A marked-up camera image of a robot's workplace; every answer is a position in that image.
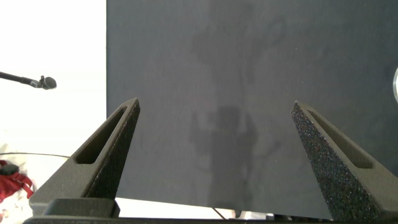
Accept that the red strap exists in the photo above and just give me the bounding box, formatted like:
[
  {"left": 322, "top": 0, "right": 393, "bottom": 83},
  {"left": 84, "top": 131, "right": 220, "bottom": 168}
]
[{"left": 0, "top": 159, "right": 35, "bottom": 203}]

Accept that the black microphone on boom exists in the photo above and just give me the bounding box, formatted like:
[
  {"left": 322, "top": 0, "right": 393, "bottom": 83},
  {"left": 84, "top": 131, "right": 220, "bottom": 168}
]
[{"left": 0, "top": 71, "right": 58, "bottom": 91}]

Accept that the thin black cable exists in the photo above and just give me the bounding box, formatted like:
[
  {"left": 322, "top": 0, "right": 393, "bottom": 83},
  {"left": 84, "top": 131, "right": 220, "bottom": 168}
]
[{"left": 0, "top": 152, "right": 70, "bottom": 159}]

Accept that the round white plate with pins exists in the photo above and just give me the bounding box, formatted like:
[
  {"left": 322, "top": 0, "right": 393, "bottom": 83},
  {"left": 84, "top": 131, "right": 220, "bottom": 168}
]
[{"left": 392, "top": 67, "right": 398, "bottom": 104}]

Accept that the dark mat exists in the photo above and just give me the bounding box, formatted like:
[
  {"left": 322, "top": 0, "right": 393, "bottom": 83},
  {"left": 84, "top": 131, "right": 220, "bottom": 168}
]
[{"left": 106, "top": 0, "right": 398, "bottom": 220}]

